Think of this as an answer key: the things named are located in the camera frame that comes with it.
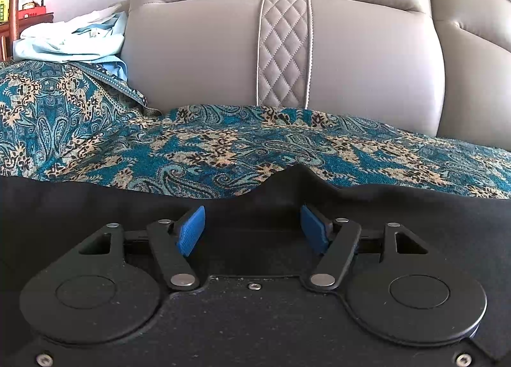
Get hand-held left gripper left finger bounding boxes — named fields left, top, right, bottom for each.
left=78, top=205, right=207, bottom=293

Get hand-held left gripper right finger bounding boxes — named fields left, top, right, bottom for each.
left=299, top=204, right=432, bottom=293

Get black pants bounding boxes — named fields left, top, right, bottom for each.
left=0, top=163, right=511, bottom=363

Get teal paisley blanket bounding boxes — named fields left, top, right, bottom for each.
left=0, top=60, right=511, bottom=201

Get grey leather headboard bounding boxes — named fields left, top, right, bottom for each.
left=119, top=0, right=511, bottom=149

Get light blue cloth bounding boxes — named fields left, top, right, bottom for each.
left=13, top=11, right=129, bottom=81

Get wooden cabinet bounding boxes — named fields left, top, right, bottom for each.
left=0, top=11, right=55, bottom=63

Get brown wooden pole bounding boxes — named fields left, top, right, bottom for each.
left=9, top=0, right=25, bottom=61

